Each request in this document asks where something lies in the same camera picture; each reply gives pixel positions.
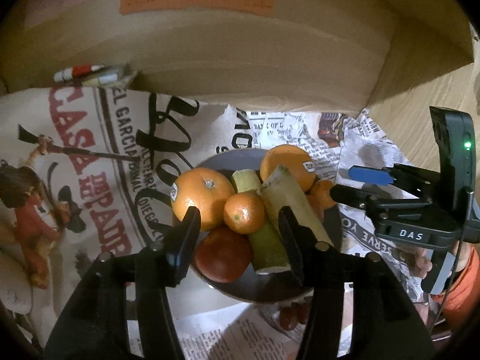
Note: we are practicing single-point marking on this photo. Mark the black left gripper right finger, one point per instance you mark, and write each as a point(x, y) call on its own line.
point(358, 294)

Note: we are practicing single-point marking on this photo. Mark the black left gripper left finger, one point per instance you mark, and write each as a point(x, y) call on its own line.
point(120, 309)

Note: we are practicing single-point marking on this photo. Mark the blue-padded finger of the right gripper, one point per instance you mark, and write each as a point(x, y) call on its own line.
point(370, 175)

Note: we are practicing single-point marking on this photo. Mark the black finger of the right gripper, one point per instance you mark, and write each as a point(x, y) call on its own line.
point(352, 197)

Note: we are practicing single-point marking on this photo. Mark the large orange with sticker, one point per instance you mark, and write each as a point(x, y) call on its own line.
point(205, 189)
point(296, 160)

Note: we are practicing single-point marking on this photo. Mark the yellow banana piece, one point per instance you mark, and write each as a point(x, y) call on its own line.
point(269, 254)
point(281, 189)

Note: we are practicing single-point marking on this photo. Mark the small mandarin orange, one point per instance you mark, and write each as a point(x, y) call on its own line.
point(244, 212)

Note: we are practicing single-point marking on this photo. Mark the red apple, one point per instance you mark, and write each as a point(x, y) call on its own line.
point(223, 255)

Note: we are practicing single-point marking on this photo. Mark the orange sleeve forearm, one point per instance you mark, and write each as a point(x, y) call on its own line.
point(464, 293)

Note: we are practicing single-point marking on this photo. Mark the person's hand holding gripper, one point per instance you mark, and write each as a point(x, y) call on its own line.
point(423, 265)

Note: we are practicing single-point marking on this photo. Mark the dark round plate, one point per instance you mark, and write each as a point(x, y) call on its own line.
point(274, 287)

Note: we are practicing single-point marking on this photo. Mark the printed newspaper sheet with poster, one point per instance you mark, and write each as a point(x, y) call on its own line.
point(89, 170)

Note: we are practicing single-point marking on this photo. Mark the clear pen box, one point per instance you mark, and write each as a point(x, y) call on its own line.
point(115, 76)

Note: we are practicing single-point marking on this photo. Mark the red white marker pen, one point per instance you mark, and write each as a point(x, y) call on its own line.
point(71, 73)

